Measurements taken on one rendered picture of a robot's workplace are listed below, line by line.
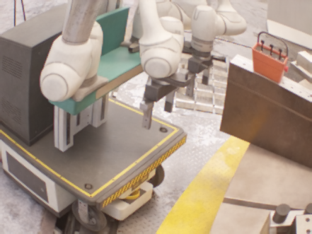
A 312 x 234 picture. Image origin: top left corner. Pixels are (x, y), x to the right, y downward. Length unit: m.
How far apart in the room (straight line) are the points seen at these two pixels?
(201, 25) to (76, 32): 0.57
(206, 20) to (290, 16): 3.42
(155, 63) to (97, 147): 0.85
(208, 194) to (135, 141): 0.50
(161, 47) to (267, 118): 0.98
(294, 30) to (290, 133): 3.04
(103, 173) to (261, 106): 0.78
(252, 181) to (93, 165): 0.70
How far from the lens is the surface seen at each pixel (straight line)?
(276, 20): 5.23
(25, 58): 2.04
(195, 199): 2.55
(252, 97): 2.35
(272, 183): 2.24
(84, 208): 2.16
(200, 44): 1.94
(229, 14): 1.99
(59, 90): 1.55
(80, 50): 1.55
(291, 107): 2.30
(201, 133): 3.03
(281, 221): 1.46
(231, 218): 2.00
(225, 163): 2.83
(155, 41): 1.51
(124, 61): 2.08
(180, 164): 2.77
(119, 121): 2.44
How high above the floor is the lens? 1.64
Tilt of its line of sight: 32 degrees down
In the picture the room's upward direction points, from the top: 7 degrees clockwise
